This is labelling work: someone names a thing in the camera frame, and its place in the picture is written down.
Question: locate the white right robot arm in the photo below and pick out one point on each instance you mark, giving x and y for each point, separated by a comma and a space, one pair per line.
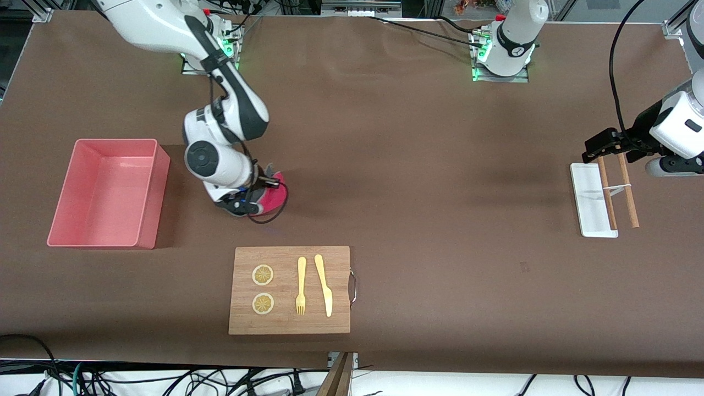
143, 22

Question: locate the metal corner bracket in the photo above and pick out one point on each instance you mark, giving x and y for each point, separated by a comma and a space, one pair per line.
672, 28
43, 15

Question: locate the wooden beam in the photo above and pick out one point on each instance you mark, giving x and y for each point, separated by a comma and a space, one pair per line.
338, 379

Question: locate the wooden cutting board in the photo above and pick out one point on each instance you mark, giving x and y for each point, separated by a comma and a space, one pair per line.
286, 324

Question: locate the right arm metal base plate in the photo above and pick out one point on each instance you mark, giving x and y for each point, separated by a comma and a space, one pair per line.
190, 70

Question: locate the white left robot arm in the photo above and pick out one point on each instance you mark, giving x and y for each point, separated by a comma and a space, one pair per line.
514, 38

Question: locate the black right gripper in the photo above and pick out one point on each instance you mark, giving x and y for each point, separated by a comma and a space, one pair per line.
263, 182

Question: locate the white cloth rack base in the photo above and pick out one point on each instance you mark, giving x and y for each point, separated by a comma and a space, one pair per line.
589, 203

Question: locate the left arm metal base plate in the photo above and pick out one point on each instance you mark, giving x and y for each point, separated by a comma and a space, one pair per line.
522, 78

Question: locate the pink plastic bin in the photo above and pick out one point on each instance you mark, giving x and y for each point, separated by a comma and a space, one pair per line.
99, 192

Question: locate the grey power strip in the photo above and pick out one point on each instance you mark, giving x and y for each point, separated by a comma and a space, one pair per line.
360, 8

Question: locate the yellow plastic fork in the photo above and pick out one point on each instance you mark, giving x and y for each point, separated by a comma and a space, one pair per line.
301, 275

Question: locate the black power plug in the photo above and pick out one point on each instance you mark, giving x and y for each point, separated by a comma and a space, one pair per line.
298, 385

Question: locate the pink and grey cloth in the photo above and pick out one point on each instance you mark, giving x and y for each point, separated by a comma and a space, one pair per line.
275, 199

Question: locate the lemon slice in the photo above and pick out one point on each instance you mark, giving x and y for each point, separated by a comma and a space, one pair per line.
263, 275
263, 303

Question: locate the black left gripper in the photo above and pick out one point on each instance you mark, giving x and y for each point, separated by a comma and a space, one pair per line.
638, 133

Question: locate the yellow plastic knife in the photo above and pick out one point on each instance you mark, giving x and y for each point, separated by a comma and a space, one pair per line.
325, 291

